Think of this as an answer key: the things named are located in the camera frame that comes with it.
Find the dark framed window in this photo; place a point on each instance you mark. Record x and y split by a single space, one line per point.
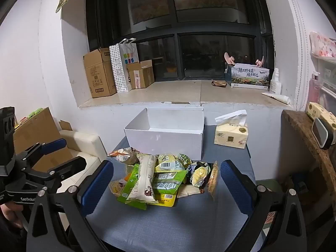
183 18

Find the pile of snack packets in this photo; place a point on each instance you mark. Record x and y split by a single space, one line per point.
144 178

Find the green packets behind cardboard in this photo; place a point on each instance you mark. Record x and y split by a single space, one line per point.
31 115

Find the person's left hand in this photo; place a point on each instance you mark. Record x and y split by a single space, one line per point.
10 215

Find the white cardboard box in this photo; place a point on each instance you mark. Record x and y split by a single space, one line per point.
162 141

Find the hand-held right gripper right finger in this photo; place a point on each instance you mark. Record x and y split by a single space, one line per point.
236 189

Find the large brown cardboard box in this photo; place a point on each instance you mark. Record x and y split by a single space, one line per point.
98 76

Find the small cardboard piece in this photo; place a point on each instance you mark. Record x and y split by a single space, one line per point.
65 126

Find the white device with black rim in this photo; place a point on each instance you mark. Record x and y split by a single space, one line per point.
321 134

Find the white dotted paper bag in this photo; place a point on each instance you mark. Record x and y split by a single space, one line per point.
119 68

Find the white tube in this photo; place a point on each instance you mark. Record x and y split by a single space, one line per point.
277 97

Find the cream tissue pack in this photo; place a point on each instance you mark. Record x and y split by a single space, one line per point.
231 136

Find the wooden side table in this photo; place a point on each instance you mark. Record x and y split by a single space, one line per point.
299 128

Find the brown wrapper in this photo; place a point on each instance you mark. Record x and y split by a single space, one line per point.
219 84

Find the small brown cardboard box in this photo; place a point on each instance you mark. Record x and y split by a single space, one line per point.
139 77

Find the white shelf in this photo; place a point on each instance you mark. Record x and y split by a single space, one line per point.
328 63

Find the pink plastic item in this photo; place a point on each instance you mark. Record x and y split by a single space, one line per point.
229 59
260 62

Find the pink bottle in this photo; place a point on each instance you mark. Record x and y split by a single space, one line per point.
314 89

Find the white plastic bottle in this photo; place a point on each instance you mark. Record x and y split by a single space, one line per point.
275 82

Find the flat cardboard sheet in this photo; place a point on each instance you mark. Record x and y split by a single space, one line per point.
36 128

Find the landscape printed box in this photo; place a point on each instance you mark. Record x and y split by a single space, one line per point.
249 77

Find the yellow tissue pack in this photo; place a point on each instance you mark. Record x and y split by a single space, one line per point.
315 110

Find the grey blue tablecloth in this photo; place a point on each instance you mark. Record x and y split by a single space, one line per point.
162 228

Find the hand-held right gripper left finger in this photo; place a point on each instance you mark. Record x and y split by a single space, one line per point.
97 189

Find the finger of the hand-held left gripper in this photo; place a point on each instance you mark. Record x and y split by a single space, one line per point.
53 145
73 166

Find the floral pouch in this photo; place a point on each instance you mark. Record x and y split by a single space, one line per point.
323 44

